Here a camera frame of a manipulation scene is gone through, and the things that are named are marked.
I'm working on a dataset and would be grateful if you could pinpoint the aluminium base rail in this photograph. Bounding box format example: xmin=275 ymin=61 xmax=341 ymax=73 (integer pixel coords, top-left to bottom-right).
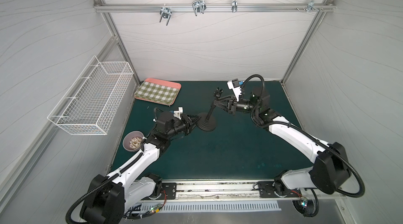
xmin=162 ymin=178 xmax=346 ymax=202

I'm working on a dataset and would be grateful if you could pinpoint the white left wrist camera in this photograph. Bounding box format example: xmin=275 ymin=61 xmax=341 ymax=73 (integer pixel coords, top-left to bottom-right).
xmin=173 ymin=107 xmax=183 ymax=119

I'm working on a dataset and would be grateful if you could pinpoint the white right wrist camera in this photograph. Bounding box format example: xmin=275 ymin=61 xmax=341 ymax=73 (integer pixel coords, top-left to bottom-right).
xmin=227 ymin=79 xmax=244 ymax=102

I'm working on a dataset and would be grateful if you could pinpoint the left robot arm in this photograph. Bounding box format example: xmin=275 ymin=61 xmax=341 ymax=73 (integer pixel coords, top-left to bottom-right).
xmin=66 ymin=111 xmax=200 ymax=224

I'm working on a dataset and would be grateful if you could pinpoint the black corrugated cable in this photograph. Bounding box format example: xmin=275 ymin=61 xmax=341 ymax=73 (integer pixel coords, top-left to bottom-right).
xmin=65 ymin=152 xmax=144 ymax=224

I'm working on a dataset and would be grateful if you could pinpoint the metal hook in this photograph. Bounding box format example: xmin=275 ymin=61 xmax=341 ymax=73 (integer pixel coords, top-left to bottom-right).
xmin=296 ymin=0 xmax=324 ymax=13
xmin=159 ymin=7 xmax=172 ymax=25
xmin=192 ymin=0 xmax=207 ymax=16
xmin=232 ymin=0 xmax=238 ymax=13

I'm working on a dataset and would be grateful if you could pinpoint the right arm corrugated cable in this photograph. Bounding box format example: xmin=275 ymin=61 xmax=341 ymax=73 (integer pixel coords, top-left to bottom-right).
xmin=240 ymin=74 xmax=366 ymax=198

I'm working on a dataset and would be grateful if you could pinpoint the pink plastic tray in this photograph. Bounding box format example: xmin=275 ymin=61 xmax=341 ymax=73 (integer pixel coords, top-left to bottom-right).
xmin=134 ymin=77 xmax=182 ymax=106

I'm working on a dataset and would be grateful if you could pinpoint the grey bowl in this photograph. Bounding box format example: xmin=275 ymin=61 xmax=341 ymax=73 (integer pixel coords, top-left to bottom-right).
xmin=122 ymin=131 xmax=144 ymax=152

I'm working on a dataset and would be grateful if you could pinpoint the aluminium crossbar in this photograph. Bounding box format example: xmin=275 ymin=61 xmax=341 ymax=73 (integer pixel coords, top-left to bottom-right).
xmin=95 ymin=3 xmax=336 ymax=13

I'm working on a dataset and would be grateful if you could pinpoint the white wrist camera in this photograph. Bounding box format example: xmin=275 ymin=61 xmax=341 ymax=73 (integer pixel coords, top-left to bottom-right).
xmin=173 ymin=107 xmax=183 ymax=119
xmin=227 ymin=79 xmax=244 ymax=102

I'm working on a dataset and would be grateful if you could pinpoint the white wire basket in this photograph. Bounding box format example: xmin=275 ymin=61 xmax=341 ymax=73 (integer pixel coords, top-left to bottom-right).
xmin=47 ymin=56 xmax=133 ymax=135

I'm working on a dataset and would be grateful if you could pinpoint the black microphone stand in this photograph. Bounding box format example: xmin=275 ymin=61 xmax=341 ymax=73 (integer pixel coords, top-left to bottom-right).
xmin=196 ymin=88 xmax=223 ymax=132

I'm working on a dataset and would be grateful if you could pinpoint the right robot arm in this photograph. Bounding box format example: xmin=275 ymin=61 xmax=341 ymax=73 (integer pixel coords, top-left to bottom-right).
xmin=213 ymin=87 xmax=352 ymax=197

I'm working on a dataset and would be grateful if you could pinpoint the green white checkered cloth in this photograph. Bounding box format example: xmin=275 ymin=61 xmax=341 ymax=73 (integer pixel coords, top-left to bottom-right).
xmin=134 ymin=81 xmax=179 ymax=105

